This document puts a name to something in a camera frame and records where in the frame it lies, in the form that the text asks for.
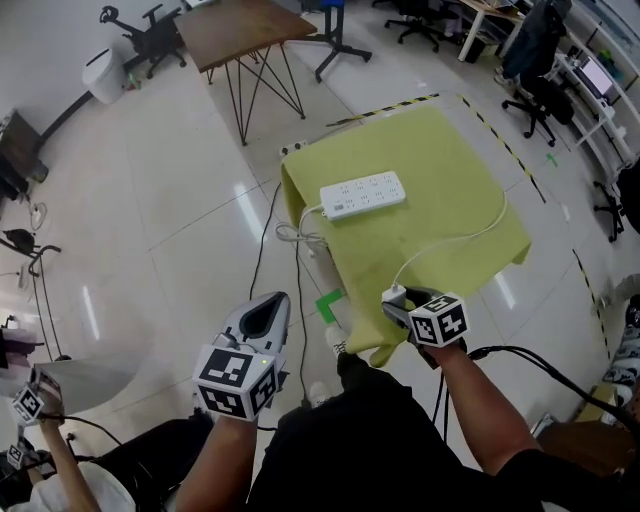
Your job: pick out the white waste bin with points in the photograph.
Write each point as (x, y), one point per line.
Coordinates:
(102, 80)

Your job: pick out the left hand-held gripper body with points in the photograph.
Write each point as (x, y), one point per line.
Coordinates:
(235, 380)

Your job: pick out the black white patterned fabric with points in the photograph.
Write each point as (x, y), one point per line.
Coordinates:
(625, 350)

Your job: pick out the person's white shoe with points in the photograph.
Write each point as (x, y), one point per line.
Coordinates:
(336, 340)
(318, 395)

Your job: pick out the green tablecloth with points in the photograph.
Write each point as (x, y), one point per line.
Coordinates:
(450, 160)

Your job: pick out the person's right forearm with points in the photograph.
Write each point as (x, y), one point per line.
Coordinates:
(475, 400)

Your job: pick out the white power strip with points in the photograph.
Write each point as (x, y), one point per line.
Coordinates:
(362, 196)

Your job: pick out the person's left white shoe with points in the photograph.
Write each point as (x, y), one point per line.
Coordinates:
(318, 395)

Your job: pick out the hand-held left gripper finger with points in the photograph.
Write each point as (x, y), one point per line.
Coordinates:
(285, 330)
(234, 325)

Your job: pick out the person's left forearm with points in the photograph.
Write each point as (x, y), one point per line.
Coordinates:
(220, 460)

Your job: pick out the person's black clothing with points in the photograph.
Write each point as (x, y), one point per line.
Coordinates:
(360, 450)

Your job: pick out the dark brown desk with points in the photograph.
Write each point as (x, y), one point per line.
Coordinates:
(580, 445)

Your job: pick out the wooden top desk white legs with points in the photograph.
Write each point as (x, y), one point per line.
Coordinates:
(470, 35)

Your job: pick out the open laptop lit screen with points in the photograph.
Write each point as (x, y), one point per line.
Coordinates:
(597, 77)

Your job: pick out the white shelving unit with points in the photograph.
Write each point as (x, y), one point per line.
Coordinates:
(631, 75)

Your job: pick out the black office chair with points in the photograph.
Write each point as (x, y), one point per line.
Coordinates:
(155, 40)
(547, 102)
(631, 190)
(419, 24)

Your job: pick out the black rolling display stand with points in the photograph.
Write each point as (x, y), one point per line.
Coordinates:
(334, 30)

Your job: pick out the cardboard box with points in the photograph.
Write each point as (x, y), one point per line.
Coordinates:
(595, 405)

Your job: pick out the grey cloth covered table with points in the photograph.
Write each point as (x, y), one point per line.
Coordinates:
(85, 385)

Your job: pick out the wooden table black legs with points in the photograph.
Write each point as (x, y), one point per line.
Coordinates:
(240, 30)

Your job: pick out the white floor outlet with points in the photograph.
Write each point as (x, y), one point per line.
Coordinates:
(293, 148)

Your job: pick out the black desk-side bin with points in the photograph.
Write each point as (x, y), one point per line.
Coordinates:
(473, 50)

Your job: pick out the black metal frame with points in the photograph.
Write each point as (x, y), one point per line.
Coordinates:
(20, 235)

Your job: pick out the yellow black floor tape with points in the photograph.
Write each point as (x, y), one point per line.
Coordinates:
(515, 160)
(400, 105)
(590, 295)

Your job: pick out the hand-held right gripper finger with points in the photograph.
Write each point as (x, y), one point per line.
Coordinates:
(400, 316)
(422, 294)

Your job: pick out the dark brown cabinet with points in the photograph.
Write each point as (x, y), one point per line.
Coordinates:
(20, 145)

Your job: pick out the person's right white shoe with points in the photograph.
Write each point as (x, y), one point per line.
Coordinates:
(336, 340)

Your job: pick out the another person's forearm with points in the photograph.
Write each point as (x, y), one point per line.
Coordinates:
(60, 460)

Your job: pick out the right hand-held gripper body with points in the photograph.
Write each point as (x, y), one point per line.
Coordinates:
(440, 322)

